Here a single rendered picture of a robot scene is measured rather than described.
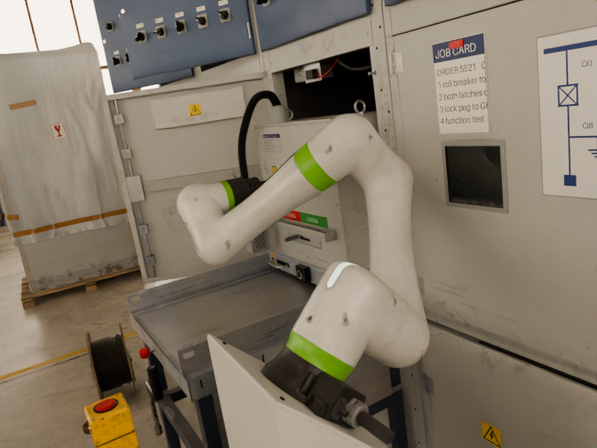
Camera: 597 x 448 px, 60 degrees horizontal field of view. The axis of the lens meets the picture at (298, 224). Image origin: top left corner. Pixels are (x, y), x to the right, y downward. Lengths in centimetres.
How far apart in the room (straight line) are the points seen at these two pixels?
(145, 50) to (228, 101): 52
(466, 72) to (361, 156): 29
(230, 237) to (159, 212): 88
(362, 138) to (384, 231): 21
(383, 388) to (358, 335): 80
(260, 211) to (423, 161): 44
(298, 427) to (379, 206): 57
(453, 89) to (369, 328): 61
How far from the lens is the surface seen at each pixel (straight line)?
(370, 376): 164
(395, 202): 119
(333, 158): 115
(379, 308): 91
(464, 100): 124
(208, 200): 134
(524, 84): 115
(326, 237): 152
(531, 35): 114
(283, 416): 78
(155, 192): 211
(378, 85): 149
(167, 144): 208
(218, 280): 191
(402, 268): 109
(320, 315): 89
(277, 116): 180
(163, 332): 163
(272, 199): 121
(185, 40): 224
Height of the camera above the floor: 145
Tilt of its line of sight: 13 degrees down
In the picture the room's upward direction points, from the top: 9 degrees counter-clockwise
